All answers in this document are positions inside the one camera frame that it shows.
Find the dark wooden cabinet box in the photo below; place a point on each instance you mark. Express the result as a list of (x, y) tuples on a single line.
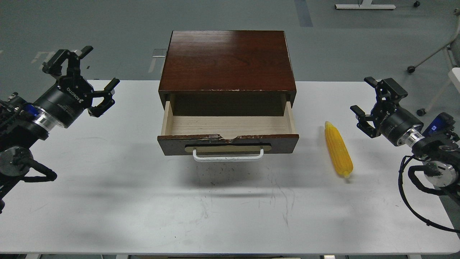
[(227, 73)]

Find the white stand base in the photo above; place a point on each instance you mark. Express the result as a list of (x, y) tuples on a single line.
[(365, 5)]

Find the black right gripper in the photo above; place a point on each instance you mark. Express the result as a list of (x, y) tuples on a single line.
[(389, 118)]

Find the wooden drawer with white handle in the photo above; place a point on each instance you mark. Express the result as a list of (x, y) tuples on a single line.
[(227, 136)]

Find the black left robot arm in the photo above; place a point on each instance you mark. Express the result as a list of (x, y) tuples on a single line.
[(23, 123)]

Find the yellow corn cob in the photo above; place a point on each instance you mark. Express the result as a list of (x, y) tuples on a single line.
[(337, 150)]

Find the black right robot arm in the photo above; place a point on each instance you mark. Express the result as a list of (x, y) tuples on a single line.
[(433, 166)]

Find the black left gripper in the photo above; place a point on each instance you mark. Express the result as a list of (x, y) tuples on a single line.
[(64, 101)]

